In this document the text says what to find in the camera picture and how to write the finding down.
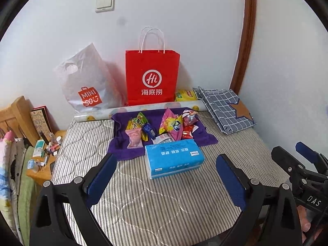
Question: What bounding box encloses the wall light switch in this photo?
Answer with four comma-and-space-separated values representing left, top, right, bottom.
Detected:
95, 0, 115, 13

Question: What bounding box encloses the colourful striped pillow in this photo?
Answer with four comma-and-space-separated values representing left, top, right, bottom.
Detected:
0, 131, 18, 236

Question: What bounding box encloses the pink yellow snack bag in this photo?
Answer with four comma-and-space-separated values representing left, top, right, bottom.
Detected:
158, 108, 183, 141

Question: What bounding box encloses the yellow snack packet behind roll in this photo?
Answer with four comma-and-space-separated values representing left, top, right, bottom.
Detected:
175, 89, 197, 102

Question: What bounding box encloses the wooden nightstand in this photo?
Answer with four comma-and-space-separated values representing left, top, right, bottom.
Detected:
25, 129, 67, 187

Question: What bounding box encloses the purple towel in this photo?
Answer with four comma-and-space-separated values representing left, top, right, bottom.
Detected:
107, 109, 218, 161

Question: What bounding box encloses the white patterned paper roll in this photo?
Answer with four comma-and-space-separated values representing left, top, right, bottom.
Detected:
73, 100, 207, 122

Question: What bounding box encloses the brown wooden door frame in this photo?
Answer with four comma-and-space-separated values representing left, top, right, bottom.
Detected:
230, 0, 257, 95

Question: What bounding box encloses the grey plaid folded cloth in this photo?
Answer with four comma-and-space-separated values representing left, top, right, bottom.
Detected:
193, 87, 256, 135

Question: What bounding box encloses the blue tissue pack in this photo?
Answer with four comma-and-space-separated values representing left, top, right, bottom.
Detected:
145, 139, 205, 179

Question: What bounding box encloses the framed picture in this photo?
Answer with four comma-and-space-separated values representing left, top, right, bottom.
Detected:
30, 106, 55, 142

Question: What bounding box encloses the red small snack packet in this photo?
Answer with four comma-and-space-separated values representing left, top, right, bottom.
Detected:
181, 125, 198, 139

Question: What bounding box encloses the striped mattress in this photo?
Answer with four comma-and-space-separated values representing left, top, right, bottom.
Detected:
50, 111, 290, 246

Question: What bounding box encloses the dark blue snack packet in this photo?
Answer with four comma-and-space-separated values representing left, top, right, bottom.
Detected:
142, 123, 157, 139

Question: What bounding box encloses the green snack packet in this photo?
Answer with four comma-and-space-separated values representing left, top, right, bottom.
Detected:
131, 112, 148, 128

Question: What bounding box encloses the strawberry drink pouch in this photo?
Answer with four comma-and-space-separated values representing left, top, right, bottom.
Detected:
152, 133, 175, 144

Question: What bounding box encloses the pink panda snack bag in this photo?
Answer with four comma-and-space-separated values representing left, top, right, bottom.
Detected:
182, 109, 198, 126

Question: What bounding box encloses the white Miniso plastic bag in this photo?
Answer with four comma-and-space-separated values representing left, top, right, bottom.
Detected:
54, 43, 124, 113

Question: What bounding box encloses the red Haidilao paper bag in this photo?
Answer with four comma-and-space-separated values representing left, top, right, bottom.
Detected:
125, 26, 180, 106

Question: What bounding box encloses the yellow snack packet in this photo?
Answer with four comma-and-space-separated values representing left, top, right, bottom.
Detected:
175, 89, 197, 102
126, 119, 148, 142

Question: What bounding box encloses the pink candy-shaped packet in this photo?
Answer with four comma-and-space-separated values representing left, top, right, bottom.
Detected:
125, 128, 143, 149

